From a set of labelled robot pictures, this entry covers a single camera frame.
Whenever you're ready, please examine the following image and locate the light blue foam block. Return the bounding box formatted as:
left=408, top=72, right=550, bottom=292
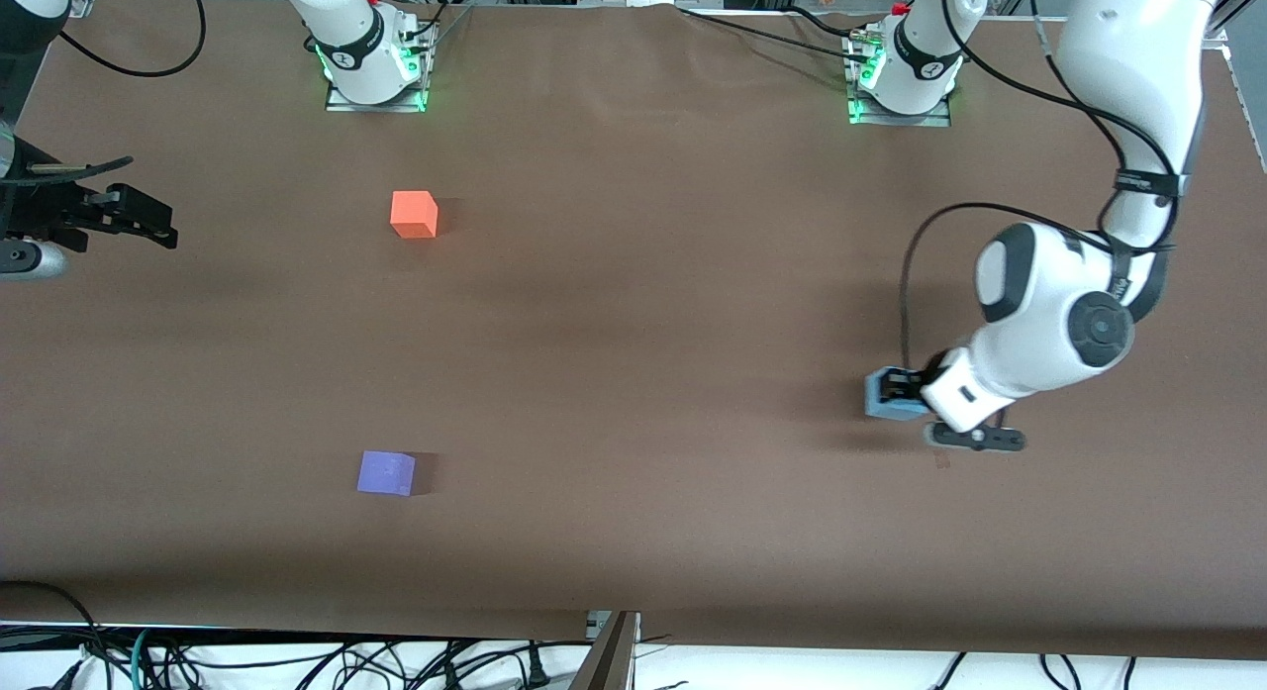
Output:
left=863, top=365, right=932, bottom=422

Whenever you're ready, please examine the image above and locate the orange foam block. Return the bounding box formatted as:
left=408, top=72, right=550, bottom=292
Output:
left=389, top=190, right=439, bottom=241

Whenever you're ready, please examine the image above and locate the purple foam block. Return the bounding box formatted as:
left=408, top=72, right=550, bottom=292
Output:
left=355, top=449, right=418, bottom=498

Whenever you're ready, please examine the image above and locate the brown table cover sheet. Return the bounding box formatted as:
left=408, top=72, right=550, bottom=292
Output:
left=0, top=0, right=1267, bottom=663

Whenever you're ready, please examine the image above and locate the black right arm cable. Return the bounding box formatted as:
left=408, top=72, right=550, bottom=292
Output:
left=28, top=0, right=208, bottom=179

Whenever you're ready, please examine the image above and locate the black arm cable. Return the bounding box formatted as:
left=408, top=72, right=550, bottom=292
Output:
left=898, top=0, right=1186, bottom=376
left=28, top=0, right=208, bottom=179

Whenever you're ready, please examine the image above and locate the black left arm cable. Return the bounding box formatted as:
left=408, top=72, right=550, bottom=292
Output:
left=898, top=0, right=1186, bottom=376

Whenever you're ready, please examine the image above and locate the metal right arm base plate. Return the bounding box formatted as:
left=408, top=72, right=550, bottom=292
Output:
left=324, top=25, right=431, bottom=115

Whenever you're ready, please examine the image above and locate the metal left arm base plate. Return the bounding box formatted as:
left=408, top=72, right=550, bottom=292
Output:
left=846, top=29, right=954, bottom=129

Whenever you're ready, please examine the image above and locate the black looped floor cable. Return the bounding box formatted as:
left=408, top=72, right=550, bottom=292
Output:
left=0, top=579, right=110, bottom=690

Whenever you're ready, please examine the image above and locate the black cable across table edge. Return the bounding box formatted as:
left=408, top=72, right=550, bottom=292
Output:
left=676, top=4, right=874, bottom=59

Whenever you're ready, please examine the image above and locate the aluminium profile post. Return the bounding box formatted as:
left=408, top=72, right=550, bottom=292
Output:
left=568, top=611, right=642, bottom=690

